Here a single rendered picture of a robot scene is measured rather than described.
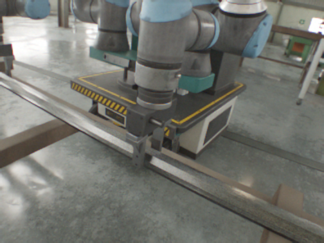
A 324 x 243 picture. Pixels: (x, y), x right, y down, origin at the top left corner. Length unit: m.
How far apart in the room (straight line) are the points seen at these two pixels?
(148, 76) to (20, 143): 0.48
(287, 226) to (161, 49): 0.40
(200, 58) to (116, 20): 0.48
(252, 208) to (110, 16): 0.97
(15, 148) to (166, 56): 0.54
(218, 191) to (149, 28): 0.34
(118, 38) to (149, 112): 0.74
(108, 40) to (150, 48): 0.73
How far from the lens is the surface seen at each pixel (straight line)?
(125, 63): 1.02
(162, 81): 0.40
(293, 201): 0.58
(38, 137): 0.77
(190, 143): 1.06
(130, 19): 0.59
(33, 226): 0.89
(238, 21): 0.72
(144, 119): 0.40
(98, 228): 0.84
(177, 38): 0.39
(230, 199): 0.47
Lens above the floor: 0.69
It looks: 28 degrees down
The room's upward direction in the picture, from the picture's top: 9 degrees clockwise
